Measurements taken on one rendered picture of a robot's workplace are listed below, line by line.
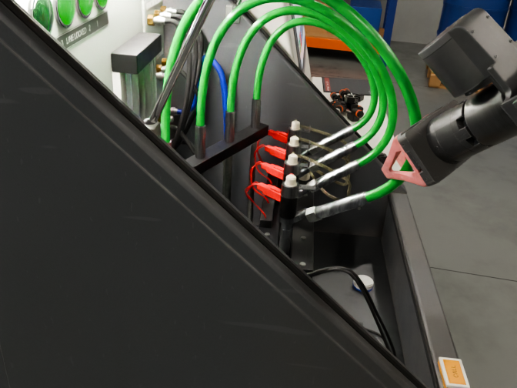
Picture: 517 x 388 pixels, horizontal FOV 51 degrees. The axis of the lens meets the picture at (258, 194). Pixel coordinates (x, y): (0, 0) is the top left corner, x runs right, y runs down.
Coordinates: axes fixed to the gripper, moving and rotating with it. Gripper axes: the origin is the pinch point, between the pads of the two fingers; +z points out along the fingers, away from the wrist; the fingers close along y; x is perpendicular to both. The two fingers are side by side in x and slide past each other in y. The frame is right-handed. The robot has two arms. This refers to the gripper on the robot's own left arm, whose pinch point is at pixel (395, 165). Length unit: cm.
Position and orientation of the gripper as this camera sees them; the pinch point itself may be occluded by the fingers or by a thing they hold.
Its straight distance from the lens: 71.2
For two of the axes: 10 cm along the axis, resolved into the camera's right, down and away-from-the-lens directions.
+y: -7.3, 4.7, -4.9
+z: -4.1, 2.8, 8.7
